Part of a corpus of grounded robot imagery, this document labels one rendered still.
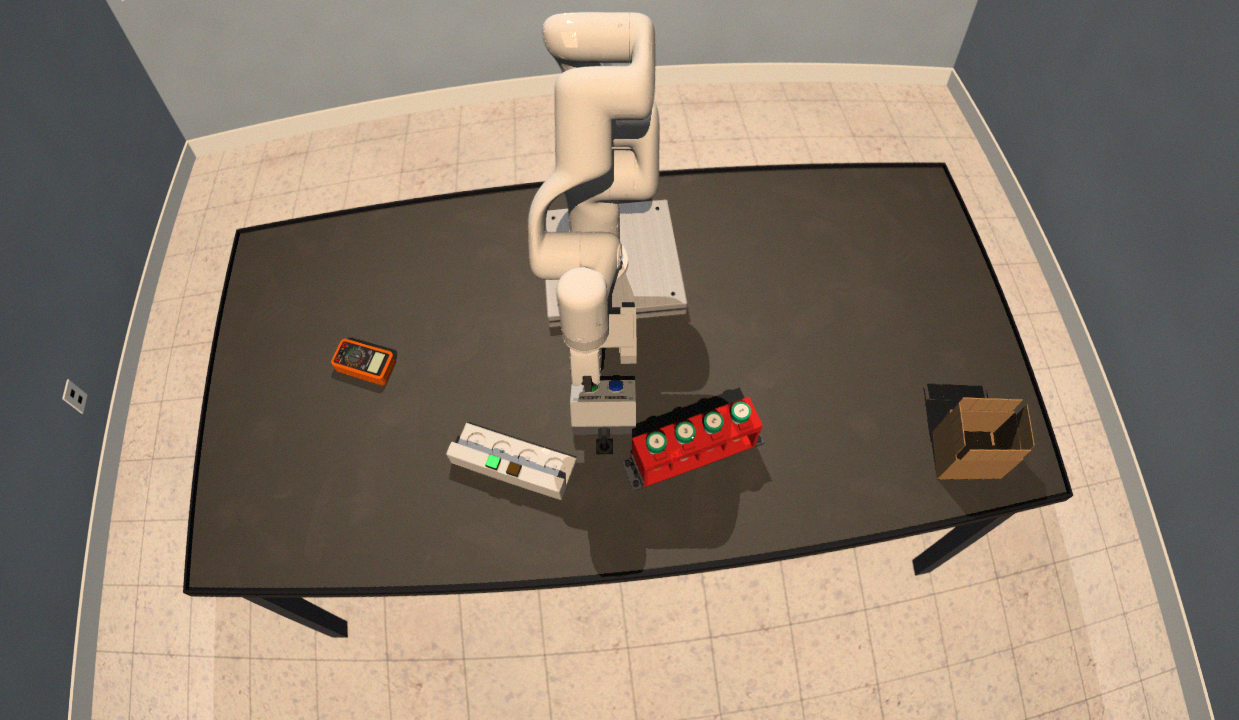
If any orange digital multimeter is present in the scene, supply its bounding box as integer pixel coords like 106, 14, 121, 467
331, 340, 396, 385

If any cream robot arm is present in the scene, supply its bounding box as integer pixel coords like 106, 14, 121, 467
528, 12, 660, 364

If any red tube rack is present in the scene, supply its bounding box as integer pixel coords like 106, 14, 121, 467
632, 397, 763, 487

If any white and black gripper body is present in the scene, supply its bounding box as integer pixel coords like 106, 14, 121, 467
564, 341, 602, 385

